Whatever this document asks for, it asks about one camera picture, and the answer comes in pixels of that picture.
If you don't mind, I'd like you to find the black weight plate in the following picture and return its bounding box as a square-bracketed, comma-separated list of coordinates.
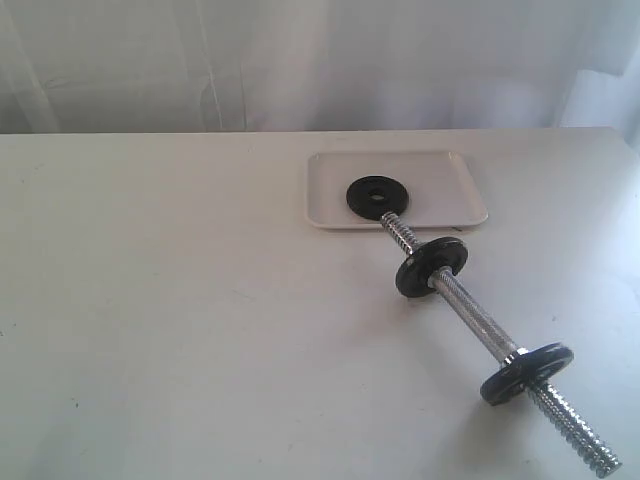
[345, 175, 409, 221]

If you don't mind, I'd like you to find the black plate end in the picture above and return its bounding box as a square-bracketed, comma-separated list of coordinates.
[480, 342, 574, 406]

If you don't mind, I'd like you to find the chrome threaded dumbbell bar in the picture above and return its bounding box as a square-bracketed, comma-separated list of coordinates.
[380, 212, 622, 478]

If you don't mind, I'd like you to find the white rectangular tray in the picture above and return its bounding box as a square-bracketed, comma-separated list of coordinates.
[305, 151, 488, 230]

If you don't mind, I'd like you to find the white curtain backdrop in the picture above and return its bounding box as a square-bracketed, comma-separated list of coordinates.
[1, 1, 639, 137]

